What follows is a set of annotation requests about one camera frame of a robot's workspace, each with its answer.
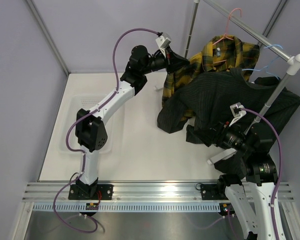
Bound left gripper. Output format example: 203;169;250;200
140;45;188;75

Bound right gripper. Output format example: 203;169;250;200
193;114;252;155

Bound yellow plaid shirt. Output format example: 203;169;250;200
162;35;260;105

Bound pink wire hanger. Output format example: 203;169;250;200
206;7;242;72

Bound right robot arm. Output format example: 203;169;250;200
199;123;285;240

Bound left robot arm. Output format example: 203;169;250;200
68;45;189;201

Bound dark pinstripe shirt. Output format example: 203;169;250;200
156;68;300;181

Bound metal clothes rack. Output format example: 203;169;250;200
154;0;300;166

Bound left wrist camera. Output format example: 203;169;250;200
155;32;171;51

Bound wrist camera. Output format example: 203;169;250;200
155;32;171;51
229;102;246;127

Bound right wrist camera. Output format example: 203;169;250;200
229;102;246;127

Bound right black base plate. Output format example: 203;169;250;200
195;182;228;200

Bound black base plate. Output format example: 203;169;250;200
68;184;113;200
195;182;228;200

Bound blue wire hanger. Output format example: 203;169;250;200
241;44;284;81

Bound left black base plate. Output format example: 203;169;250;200
68;184;113;200

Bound white slotted cable duct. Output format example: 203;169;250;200
33;202;221;213

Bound aluminium mounting rail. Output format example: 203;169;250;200
22;181;294;202

